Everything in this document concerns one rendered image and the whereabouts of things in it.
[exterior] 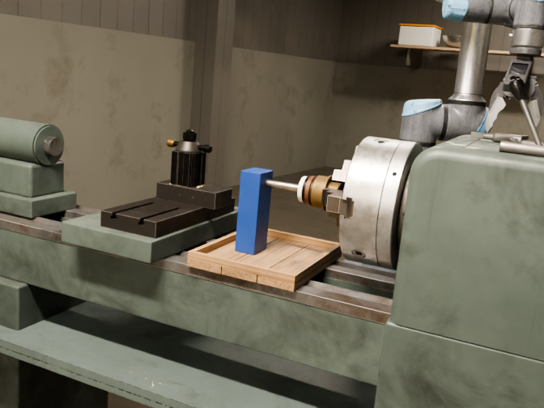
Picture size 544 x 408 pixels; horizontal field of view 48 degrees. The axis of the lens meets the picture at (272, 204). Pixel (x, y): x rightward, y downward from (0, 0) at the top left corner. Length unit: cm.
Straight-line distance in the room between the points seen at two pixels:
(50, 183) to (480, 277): 138
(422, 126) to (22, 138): 125
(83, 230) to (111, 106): 390
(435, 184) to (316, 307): 42
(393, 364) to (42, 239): 107
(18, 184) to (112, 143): 357
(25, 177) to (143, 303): 60
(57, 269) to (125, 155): 392
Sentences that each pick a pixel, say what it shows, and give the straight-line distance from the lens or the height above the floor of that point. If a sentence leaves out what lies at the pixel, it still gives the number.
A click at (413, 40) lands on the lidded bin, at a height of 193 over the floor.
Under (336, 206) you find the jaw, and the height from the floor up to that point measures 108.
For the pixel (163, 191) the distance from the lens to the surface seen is 185.
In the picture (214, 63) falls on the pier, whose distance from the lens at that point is 628.
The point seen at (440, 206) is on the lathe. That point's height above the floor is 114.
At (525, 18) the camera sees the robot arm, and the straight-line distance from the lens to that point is 159.
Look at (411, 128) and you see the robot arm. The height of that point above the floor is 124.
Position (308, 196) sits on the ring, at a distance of 156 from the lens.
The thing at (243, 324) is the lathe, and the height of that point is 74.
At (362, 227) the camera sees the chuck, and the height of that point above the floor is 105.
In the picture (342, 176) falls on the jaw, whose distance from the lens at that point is 157.
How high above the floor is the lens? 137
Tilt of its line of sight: 12 degrees down
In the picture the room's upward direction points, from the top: 5 degrees clockwise
